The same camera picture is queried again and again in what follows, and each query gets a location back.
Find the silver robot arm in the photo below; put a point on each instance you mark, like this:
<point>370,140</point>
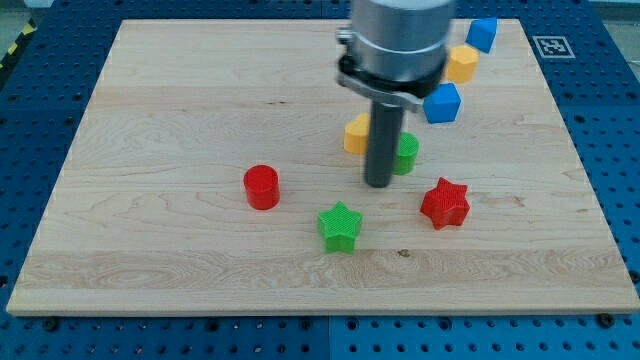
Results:
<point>395,51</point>

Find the blue cube block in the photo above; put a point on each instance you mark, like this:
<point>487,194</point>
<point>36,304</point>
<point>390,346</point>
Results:
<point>442,106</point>

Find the green star block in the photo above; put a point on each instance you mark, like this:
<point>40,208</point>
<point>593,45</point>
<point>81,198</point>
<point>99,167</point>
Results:
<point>339,227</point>

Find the red cylinder block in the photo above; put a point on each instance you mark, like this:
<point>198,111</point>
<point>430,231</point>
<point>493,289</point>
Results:
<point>261,183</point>

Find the yellow heart block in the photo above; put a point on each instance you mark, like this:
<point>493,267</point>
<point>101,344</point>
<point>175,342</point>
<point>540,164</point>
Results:
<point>356,135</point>

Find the green cylinder block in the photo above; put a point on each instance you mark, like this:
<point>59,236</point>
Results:
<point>408,148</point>

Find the dark grey cylindrical pointer rod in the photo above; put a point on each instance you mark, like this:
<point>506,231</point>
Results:
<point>383,137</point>

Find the light wooden board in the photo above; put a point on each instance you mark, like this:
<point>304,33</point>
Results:
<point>149,215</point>

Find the red star block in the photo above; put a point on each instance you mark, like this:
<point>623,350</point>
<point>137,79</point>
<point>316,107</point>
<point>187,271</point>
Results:
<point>446,204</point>

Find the yellow hexagon block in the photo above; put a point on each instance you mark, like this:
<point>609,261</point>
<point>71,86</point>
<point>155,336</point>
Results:
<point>462,63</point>

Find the white fiducial marker tag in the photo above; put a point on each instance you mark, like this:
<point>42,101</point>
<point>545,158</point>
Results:
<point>553,47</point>

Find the yellow black hazard tape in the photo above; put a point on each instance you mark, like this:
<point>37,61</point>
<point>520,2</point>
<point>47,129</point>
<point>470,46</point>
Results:
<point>18,46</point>

